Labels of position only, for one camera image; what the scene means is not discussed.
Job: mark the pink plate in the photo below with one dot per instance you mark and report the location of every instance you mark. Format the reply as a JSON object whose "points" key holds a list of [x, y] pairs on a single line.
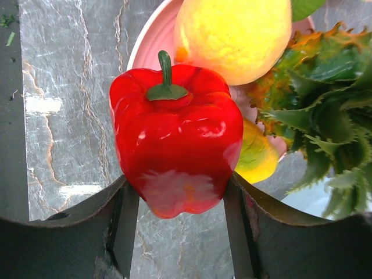
{"points": [[157, 35]]}

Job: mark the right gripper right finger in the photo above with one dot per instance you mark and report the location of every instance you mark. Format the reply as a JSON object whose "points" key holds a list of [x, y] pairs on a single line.
{"points": [[269, 239]]}

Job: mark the fake mango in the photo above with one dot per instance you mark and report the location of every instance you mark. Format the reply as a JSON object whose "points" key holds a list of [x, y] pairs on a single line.
{"points": [[259, 158]]}

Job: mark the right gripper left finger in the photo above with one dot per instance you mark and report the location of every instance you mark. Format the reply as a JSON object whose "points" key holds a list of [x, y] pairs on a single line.
{"points": [[93, 239]]}

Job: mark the fake peach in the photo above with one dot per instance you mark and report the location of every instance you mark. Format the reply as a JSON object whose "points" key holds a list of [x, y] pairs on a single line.
{"points": [[240, 40]]}

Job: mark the fake red pepper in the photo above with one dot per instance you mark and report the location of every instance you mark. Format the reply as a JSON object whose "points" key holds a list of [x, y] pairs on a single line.
{"points": [[178, 135]]}

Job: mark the fake pineapple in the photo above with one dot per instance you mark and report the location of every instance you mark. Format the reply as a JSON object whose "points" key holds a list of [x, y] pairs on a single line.
{"points": [[317, 98]]}

